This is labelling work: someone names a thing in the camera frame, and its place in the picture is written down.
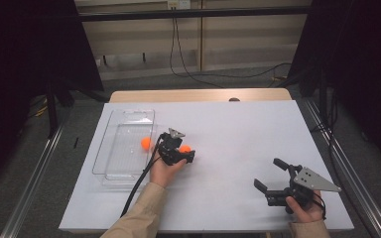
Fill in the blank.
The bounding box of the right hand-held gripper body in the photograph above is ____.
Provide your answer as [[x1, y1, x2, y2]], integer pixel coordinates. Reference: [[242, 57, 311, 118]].
[[264, 164, 343, 215]]

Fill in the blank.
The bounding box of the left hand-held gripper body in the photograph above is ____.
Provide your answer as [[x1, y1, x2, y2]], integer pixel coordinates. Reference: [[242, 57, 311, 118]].
[[158, 127, 187, 168]]

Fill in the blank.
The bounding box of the clear plastic container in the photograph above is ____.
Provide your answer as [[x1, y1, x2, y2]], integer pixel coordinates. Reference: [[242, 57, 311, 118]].
[[91, 108, 158, 191]]

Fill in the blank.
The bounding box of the person's left hand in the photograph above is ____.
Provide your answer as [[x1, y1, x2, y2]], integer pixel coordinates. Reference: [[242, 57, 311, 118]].
[[149, 148, 188, 189]]

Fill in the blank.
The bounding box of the person's right hand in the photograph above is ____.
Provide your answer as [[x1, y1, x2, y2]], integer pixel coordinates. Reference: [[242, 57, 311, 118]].
[[284, 189, 325, 224]]

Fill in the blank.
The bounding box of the white table cover board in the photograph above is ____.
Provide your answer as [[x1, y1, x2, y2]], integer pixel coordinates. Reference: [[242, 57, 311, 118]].
[[59, 99, 355, 232]]

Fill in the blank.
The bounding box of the wooden table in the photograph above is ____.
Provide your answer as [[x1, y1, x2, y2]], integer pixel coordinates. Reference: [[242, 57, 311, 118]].
[[108, 87, 293, 103]]

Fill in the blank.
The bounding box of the black metal stand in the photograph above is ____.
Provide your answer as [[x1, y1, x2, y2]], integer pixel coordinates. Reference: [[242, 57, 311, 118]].
[[317, 65, 332, 127], [44, 78, 77, 140]]

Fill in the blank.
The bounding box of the black curtain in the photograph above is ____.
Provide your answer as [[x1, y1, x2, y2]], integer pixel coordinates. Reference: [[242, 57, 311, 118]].
[[0, 0, 105, 192], [287, 0, 381, 177]]

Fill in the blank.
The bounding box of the beige wooden partition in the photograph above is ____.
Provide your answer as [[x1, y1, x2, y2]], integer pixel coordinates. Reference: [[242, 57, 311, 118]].
[[73, 0, 314, 82]]

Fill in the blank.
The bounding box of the black metal crossbar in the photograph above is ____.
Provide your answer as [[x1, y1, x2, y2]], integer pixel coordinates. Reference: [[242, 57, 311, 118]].
[[77, 5, 312, 23]]

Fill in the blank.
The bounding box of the right hand-held gripper cable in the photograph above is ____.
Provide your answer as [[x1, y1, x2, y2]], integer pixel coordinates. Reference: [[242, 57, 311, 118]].
[[311, 191, 327, 221]]

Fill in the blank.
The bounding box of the hand-held gripper cable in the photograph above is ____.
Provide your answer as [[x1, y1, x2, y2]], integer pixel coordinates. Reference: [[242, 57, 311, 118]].
[[120, 132, 167, 218], [311, 191, 327, 221]]

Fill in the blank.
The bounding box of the black floor cable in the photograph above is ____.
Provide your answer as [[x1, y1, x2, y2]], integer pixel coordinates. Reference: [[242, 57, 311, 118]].
[[311, 88, 345, 186]]

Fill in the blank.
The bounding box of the aluminium floor rail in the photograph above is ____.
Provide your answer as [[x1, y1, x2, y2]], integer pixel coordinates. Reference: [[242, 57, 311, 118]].
[[302, 97, 381, 238], [0, 122, 65, 238]]

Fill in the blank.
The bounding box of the left hand-held gripper cable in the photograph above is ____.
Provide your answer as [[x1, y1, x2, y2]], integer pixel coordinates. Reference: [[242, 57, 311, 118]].
[[120, 132, 167, 218]]

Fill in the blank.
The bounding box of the black hanging cable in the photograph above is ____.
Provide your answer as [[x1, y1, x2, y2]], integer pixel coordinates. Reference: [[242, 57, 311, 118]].
[[173, 9, 294, 80], [169, 9, 226, 89]]

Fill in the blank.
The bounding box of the yellow cable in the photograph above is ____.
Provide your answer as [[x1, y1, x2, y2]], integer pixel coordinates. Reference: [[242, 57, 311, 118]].
[[29, 93, 49, 118]]

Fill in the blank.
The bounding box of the white wall outlet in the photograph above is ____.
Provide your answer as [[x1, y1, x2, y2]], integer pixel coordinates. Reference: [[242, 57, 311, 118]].
[[167, 0, 192, 10]]

